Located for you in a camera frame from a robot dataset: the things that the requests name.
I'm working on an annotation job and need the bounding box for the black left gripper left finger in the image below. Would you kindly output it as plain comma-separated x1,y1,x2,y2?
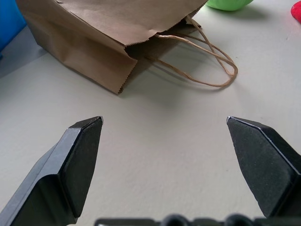
0,115,104,226

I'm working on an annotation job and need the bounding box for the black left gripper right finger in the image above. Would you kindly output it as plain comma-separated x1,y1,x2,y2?
225,115,301,218

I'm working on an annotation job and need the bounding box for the brown paper bag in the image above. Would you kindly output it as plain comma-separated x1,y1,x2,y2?
16,0,239,96

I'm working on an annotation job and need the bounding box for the red object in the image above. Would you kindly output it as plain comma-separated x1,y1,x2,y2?
290,2,301,24

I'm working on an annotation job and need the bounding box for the green round object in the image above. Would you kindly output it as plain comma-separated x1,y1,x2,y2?
206,0,253,12

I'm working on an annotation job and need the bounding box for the blue object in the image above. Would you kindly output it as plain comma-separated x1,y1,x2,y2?
0,0,27,54

